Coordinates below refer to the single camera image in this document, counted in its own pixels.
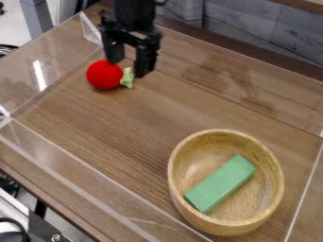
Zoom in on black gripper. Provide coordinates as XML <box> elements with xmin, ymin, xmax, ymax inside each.
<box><xmin>100</xmin><ymin>0</ymin><xmax>163</xmax><ymax>78</ymax></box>

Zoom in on red plush fruit green leaves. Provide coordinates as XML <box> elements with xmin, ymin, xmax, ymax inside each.
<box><xmin>86</xmin><ymin>60</ymin><xmax>135</xmax><ymax>90</ymax></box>

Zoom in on clear acrylic tray walls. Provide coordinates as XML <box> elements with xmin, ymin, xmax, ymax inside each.
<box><xmin>0</xmin><ymin>17</ymin><xmax>323</xmax><ymax>242</ymax></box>

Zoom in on oval wooden bowl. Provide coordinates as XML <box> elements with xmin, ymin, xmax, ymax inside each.
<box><xmin>168</xmin><ymin>129</ymin><xmax>286</xmax><ymax>236</ymax></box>

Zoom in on green rectangular block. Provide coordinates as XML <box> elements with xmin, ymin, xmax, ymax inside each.
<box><xmin>183</xmin><ymin>154</ymin><xmax>257</xmax><ymax>214</ymax></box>

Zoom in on grey table leg post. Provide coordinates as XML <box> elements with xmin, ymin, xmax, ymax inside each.
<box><xmin>19</xmin><ymin>0</ymin><xmax>54</xmax><ymax>39</ymax></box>

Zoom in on black metal clamp bracket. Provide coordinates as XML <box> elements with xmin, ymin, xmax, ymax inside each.
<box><xmin>28</xmin><ymin>212</ymin><xmax>72</xmax><ymax>242</ymax></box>

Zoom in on black cable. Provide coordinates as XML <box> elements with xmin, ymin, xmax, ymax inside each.
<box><xmin>0</xmin><ymin>216</ymin><xmax>32</xmax><ymax>242</ymax></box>

